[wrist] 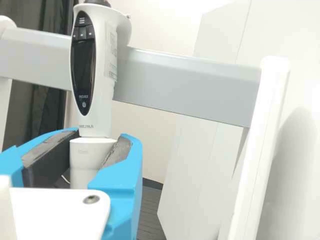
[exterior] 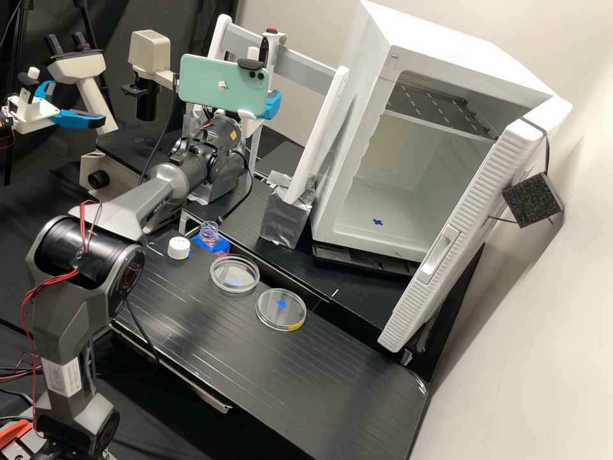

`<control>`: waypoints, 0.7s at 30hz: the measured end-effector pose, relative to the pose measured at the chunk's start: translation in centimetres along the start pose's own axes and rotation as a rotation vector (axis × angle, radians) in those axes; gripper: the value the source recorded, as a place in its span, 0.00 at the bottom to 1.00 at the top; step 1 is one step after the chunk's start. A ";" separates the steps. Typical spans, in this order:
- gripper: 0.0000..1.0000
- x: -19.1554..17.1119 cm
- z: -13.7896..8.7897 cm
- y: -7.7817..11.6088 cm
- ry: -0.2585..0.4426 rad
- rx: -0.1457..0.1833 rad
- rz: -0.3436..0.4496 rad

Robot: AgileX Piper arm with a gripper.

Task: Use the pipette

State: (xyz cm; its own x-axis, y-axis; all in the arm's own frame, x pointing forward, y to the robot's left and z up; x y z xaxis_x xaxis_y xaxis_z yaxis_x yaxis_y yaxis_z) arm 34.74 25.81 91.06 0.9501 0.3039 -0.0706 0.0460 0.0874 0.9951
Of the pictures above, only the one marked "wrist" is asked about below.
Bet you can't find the white incubator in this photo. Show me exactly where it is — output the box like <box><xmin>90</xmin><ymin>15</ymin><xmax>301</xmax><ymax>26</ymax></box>
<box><xmin>157</xmin><ymin>0</ymin><xmax>320</xmax><ymax>240</ymax></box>

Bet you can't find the black platform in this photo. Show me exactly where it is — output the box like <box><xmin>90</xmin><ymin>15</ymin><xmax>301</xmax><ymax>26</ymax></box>
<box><xmin>136</xmin><ymin>176</ymin><xmax>173</xmax><ymax>240</ymax></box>

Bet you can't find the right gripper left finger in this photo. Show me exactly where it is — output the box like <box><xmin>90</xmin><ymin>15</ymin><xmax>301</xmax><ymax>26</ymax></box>
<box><xmin>0</xmin><ymin>127</ymin><xmax>80</xmax><ymax>189</ymax></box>

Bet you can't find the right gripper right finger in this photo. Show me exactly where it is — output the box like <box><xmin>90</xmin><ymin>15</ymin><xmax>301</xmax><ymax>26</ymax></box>
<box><xmin>87</xmin><ymin>133</ymin><xmax>144</xmax><ymax>240</ymax></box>

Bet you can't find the white pipette stand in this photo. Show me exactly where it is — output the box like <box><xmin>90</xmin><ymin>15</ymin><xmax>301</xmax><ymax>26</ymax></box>
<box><xmin>0</xmin><ymin>14</ymin><xmax>292</xmax><ymax>240</ymax></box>

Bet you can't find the pipette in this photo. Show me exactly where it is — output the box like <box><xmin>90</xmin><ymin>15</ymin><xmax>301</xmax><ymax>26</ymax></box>
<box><xmin>69</xmin><ymin>0</ymin><xmax>133</xmax><ymax>190</ymax></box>

